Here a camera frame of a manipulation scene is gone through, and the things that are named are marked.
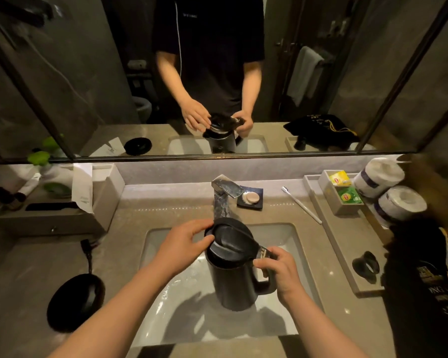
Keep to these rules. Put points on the person's right hand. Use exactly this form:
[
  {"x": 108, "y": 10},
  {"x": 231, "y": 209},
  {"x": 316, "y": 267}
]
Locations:
[{"x": 285, "y": 274}]

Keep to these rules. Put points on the person's left hand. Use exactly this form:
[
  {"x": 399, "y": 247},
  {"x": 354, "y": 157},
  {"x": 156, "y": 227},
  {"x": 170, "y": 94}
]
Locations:
[{"x": 175, "y": 249}]

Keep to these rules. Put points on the person's left thumb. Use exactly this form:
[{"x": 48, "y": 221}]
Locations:
[{"x": 202, "y": 244}]

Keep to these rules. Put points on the person's right thumb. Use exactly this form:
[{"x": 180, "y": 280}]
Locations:
[{"x": 262, "y": 266}]

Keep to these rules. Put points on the black electric kettle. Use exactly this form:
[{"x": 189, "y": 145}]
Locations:
[{"x": 231, "y": 279}]

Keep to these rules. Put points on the person's left forearm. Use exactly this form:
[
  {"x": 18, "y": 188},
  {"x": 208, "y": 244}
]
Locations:
[{"x": 112, "y": 316}]

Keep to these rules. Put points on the person's right forearm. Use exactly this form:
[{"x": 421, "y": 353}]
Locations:
[{"x": 317, "y": 328}]

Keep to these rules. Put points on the chrome sink faucet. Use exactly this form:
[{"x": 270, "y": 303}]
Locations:
[{"x": 224, "y": 190}]

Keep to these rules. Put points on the dark square soap dish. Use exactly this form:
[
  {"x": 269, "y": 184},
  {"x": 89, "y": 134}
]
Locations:
[{"x": 256, "y": 203}]

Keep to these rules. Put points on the round beige soap bar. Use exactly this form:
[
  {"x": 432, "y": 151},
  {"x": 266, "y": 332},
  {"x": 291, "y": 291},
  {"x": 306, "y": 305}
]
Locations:
[{"x": 251, "y": 198}]

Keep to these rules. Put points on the white sink basin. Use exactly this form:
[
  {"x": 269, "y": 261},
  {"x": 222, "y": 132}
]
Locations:
[{"x": 194, "y": 313}]

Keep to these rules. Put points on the white toothbrush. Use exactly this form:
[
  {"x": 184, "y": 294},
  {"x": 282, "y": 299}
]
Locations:
[{"x": 302, "y": 206}]

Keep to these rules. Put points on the long grey stone tray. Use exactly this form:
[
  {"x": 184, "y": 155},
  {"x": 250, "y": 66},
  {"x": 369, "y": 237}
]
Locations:
[{"x": 345, "y": 238}]

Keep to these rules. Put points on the grey tea bag holder box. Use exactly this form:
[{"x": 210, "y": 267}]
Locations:
[{"x": 334, "y": 201}]

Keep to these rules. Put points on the grey amenity tray box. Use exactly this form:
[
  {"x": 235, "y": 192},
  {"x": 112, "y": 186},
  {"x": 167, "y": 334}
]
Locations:
[{"x": 104, "y": 197}]

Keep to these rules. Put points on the green tea bag packet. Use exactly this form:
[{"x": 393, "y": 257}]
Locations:
[{"x": 349, "y": 196}]

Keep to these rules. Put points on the yellow tea bag packet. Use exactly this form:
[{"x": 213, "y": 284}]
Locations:
[{"x": 340, "y": 178}]

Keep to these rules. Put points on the white paper card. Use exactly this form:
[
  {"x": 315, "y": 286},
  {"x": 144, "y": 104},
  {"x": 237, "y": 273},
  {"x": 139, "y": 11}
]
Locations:
[{"x": 83, "y": 188}]

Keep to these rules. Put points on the black round kettle base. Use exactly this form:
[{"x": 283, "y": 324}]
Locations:
[{"x": 75, "y": 303}]

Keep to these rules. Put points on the wrapped white toilet paper roll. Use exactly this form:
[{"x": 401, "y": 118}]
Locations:
[
  {"x": 380, "y": 175},
  {"x": 399, "y": 205}
]

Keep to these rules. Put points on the black comb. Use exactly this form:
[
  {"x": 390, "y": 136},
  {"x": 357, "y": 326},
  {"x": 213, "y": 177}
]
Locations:
[{"x": 52, "y": 206}]

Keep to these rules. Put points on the green capped white bottle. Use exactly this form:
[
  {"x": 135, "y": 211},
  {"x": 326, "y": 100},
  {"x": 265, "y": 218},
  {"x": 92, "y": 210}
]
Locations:
[{"x": 41, "y": 160}]

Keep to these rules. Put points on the white tube with dark cap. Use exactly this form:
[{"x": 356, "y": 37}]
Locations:
[{"x": 28, "y": 187}]

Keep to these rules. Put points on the small dark bottle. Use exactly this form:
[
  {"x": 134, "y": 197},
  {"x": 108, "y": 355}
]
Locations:
[{"x": 3, "y": 197}]

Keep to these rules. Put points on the large wall mirror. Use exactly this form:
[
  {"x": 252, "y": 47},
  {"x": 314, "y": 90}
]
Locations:
[{"x": 358, "y": 70}]

